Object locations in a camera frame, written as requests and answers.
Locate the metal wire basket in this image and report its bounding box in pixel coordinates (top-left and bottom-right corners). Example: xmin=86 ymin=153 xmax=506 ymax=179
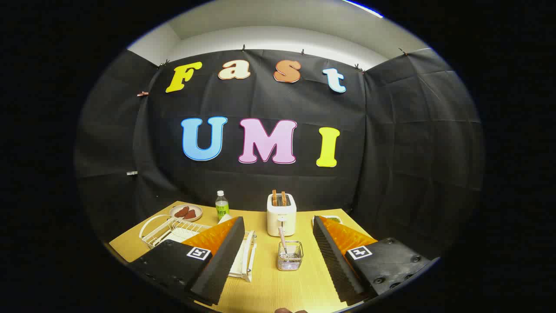
xmin=277 ymin=240 xmax=304 ymax=271

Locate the small beige saucer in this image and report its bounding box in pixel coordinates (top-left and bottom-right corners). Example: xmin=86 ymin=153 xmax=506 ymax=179
xmin=169 ymin=204 xmax=203 ymax=222

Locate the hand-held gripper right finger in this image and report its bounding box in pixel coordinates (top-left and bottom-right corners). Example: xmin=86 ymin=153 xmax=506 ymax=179
xmin=312 ymin=215 xmax=435 ymax=306

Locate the white wire dish rack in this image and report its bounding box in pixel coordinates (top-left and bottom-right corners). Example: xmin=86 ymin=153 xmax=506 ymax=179
xmin=139 ymin=214 xmax=257 ymax=283

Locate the white toaster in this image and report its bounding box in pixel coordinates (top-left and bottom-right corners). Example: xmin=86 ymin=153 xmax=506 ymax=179
xmin=267 ymin=193 xmax=297 ymax=237

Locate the black backdrop cloth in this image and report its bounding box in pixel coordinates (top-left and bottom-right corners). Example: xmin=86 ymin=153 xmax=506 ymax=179
xmin=74 ymin=47 xmax=485 ymax=261

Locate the green label drink bottle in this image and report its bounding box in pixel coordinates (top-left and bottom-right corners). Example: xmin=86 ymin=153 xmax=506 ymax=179
xmin=215 ymin=190 xmax=230 ymax=220

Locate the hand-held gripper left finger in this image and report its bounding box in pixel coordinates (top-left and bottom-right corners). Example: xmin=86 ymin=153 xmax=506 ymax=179
xmin=128 ymin=216 xmax=246 ymax=306

